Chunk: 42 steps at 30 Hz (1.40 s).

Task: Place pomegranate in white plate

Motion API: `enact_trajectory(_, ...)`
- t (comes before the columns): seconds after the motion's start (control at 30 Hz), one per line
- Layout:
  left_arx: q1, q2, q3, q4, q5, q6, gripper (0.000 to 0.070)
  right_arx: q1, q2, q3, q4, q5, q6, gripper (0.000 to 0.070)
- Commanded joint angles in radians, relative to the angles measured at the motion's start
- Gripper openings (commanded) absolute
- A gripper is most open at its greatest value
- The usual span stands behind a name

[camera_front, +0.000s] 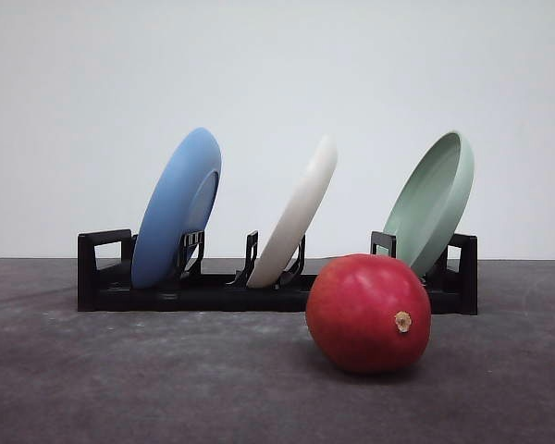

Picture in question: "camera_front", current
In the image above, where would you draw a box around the white plate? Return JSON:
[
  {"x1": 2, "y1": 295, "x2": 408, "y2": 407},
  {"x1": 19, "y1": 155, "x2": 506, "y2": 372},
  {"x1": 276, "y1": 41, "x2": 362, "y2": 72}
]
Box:
[{"x1": 246, "y1": 135, "x2": 338, "y2": 289}]

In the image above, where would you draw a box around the red pomegranate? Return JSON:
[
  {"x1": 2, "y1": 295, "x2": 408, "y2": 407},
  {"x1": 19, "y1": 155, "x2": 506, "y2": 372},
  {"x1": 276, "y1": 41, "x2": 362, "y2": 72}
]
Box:
[{"x1": 305, "y1": 253, "x2": 432, "y2": 375}]

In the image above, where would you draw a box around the blue plate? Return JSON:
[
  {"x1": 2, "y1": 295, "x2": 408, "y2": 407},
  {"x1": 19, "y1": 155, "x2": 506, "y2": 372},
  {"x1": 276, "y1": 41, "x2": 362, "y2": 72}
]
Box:
[{"x1": 131, "y1": 128, "x2": 222, "y2": 290}]

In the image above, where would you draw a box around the green plate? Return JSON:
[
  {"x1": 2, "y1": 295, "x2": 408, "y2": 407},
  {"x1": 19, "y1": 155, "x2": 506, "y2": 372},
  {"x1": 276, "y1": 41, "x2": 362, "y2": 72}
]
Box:
[{"x1": 376, "y1": 132, "x2": 475, "y2": 275}]

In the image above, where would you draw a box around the black dish rack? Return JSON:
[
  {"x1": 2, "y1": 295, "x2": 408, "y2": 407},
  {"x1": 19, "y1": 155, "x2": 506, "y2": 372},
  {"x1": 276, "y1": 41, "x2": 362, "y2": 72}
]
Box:
[{"x1": 78, "y1": 228, "x2": 478, "y2": 315}]

